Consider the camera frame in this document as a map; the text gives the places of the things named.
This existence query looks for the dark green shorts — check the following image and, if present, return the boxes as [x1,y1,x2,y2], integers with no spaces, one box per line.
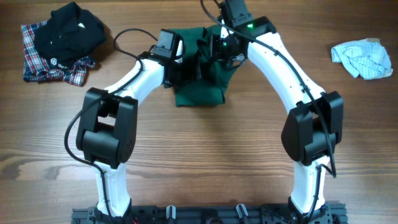
[171,25,237,107]

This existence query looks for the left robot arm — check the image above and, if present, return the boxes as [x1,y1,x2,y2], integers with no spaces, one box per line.
[71,29,188,223]

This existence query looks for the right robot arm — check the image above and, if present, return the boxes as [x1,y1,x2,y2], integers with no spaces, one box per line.
[206,1,348,223]

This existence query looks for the black polo shirt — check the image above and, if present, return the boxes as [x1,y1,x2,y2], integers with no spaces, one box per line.
[34,2,106,70]

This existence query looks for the light blue striped cloth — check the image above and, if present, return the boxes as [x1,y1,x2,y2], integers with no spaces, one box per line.
[331,38,393,80]

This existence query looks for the red plaid shirt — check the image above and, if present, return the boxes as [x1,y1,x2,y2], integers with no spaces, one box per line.
[21,21,96,86]

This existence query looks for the left black camera cable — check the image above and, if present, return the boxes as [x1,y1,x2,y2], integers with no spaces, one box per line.
[63,28,186,222]

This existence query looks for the black camera cable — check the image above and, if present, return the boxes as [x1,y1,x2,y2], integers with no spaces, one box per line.
[200,0,338,222]
[63,28,186,222]

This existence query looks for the right black camera cable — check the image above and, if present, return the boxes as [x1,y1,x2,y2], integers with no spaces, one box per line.
[200,0,338,222]

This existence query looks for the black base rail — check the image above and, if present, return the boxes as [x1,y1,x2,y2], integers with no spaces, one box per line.
[70,202,348,224]

